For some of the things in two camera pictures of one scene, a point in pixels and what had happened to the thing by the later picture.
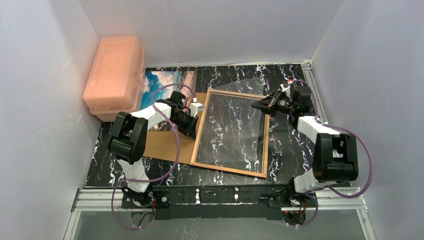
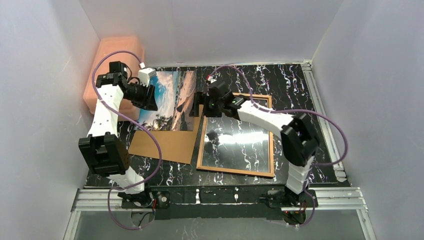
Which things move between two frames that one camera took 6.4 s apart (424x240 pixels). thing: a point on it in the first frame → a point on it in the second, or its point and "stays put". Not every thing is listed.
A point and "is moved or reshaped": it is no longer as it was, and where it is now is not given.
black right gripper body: x=273 y=104 → x=200 y=102
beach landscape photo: x=155 y=79 stays put
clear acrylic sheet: x=231 y=128 is moved or reshaped
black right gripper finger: x=266 y=104 → x=199 y=99
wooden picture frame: x=266 y=117 is moved or reshaped
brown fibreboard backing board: x=162 y=145 stays put
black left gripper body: x=191 y=124 → x=147 y=97
